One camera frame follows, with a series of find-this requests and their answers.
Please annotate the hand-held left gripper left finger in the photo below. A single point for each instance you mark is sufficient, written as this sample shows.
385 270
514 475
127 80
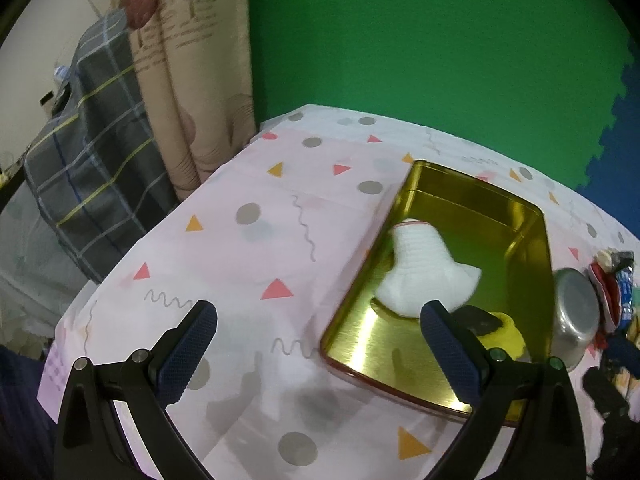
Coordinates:
187 355

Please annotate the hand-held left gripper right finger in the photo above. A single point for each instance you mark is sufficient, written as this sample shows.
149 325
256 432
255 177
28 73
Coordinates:
450 355

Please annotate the white sock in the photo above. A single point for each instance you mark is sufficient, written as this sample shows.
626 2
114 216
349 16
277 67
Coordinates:
425 270

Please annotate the golden tin box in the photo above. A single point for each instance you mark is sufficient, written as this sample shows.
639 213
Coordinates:
450 200

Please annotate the blue and black drink pouch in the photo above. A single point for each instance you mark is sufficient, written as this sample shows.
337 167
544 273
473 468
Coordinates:
625 285

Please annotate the yellow soft cloth item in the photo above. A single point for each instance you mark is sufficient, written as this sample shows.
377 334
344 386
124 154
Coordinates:
507 342

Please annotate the steel bowl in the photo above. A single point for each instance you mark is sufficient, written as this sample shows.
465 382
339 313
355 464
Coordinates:
575 310

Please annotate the red scrunchie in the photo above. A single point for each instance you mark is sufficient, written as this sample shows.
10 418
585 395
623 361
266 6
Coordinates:
601 280

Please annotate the dark blue cloth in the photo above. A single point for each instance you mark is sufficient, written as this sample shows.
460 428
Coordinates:
22 410

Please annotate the grey plaid cloth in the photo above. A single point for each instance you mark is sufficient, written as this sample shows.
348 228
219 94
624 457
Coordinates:
95 160

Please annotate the blue foam mat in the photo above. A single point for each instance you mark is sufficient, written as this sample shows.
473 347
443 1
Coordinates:
622 160

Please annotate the beige printed curtain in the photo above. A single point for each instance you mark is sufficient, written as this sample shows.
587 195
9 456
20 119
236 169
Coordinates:
200 85

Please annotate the green foam mat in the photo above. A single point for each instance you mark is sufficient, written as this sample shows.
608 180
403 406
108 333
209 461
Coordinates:
425 35

